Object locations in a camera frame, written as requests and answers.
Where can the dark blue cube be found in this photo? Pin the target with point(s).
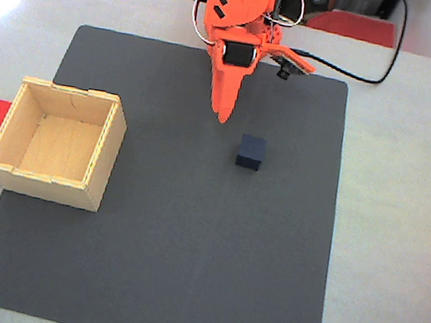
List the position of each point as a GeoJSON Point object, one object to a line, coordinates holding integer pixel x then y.
{"type": "Point", "coordinates": [251, 150]}

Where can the open wooden box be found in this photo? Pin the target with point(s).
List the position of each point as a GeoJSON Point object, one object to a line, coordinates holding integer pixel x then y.
{"type": "Point", "coordinates": [61, 148]}

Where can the red flat plate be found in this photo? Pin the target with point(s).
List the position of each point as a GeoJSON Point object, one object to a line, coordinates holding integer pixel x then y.
{"type": "Point", "coordinates": [355, 26]}

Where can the dark grey mat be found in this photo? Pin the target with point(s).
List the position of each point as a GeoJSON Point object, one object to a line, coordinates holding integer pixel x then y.
{"type": "Point", "coordinates": [190, 226]}

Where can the orange bracket with black camera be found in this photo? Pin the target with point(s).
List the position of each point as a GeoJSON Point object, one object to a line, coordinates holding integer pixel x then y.
{"type": "Point", "coordinates": [294, 60]}

